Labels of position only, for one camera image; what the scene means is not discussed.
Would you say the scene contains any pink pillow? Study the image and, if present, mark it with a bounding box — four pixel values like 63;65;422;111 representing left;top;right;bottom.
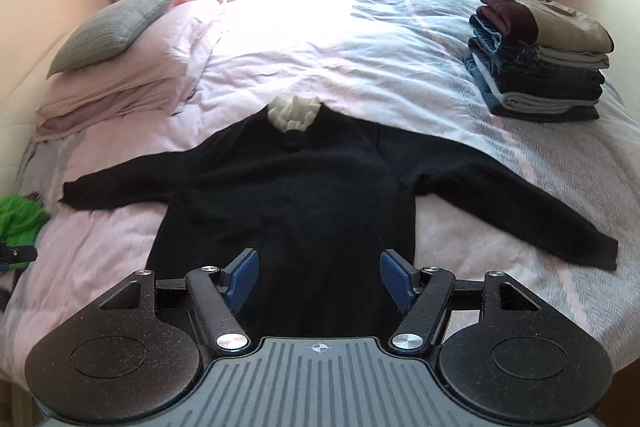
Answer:
34;77;198;142
37;0;222;121

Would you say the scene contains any grey checked cushion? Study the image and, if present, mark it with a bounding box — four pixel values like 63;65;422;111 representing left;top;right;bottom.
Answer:
47;0;175;78

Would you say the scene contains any pink and blue duvet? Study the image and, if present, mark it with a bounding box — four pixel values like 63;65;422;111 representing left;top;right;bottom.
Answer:
1;0;639;384

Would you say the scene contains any beige folded garment on top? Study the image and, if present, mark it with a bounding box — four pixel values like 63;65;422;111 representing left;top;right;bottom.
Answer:
515;0;615;54

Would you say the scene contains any dark maroon folded garment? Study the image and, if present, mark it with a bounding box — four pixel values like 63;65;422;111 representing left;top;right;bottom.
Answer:
477;0;538;44

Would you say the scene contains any upper pink pillow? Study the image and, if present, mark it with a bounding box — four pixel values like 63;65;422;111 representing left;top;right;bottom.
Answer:
37;0;222;121

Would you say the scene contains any lower pink pillow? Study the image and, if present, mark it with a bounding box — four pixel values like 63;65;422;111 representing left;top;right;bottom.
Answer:
34;77;198;142

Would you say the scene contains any grey folded garment lower stack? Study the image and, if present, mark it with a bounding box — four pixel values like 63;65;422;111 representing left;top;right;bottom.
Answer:
464;53;602;121

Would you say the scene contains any black sweater with white collar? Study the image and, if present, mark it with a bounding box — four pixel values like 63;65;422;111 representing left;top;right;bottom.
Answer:
62;107;617;338

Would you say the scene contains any green knitted garment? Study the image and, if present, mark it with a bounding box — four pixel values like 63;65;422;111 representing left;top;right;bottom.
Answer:
0;194;50;246

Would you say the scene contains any folded blue jeans stack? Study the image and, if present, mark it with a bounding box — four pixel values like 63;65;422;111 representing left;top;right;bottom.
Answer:
463;11;610;93

